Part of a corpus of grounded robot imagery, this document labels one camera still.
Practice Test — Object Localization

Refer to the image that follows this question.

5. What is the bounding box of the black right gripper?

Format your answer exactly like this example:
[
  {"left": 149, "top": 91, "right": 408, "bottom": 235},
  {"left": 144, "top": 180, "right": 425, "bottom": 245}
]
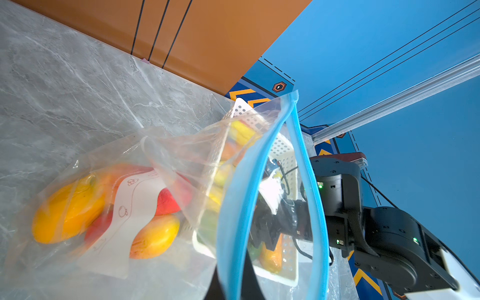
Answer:
[{"left": 249, "top": 155, "right": 362, "bottom": 257}]

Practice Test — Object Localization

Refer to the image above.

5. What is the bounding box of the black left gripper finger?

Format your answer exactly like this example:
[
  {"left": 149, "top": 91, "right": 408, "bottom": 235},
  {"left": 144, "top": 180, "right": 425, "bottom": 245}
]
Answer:
[{"left": 204, "top": 251, "right": 266, "bottom": 300}]

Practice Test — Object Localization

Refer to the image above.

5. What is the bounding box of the clear zip-top bag blue zipper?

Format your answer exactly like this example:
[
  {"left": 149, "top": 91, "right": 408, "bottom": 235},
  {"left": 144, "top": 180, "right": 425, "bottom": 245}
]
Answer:
[{"left": 1, "top": 91, "right": 329, "bottom": 300}]

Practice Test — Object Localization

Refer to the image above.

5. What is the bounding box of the red yellow mango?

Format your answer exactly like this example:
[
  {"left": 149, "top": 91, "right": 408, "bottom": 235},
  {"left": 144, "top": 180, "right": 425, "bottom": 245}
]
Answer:
[{"left": 129, "top": 214, "right": 180, "bottom": 260}]

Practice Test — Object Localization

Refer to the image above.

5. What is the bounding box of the orange yellow mango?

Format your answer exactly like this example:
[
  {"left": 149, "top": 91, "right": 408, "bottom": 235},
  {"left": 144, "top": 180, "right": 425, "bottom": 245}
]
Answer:
[{"left": 31, "top": 174, "right": 107, "bottom": 245}]

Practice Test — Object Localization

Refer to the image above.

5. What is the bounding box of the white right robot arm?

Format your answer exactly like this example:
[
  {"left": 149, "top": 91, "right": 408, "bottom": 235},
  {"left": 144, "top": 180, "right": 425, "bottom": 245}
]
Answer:
[{"left": 249, "top": 152, "right": 480, "bottom": 300}]

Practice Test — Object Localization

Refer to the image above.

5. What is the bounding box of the red wedge metronome box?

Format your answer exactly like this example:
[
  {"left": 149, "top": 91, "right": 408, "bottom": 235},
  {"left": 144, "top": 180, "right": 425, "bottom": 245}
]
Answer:
[{"left": 331, "top": 152, "right": 368, "bottom": 169}]

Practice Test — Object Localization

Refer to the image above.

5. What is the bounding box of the white perforated plastic basket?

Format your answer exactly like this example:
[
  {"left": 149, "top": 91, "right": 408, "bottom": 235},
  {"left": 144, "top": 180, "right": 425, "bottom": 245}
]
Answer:
[{"left": 192, "top": 97, "right": 312, "bottom": 288}]

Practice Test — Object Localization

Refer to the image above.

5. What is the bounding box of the aluminium corner post right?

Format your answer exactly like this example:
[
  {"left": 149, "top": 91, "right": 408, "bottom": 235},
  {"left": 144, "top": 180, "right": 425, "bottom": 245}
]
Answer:
[{"left": 312, "top": 54, "right": 480, "bottom": 145}]

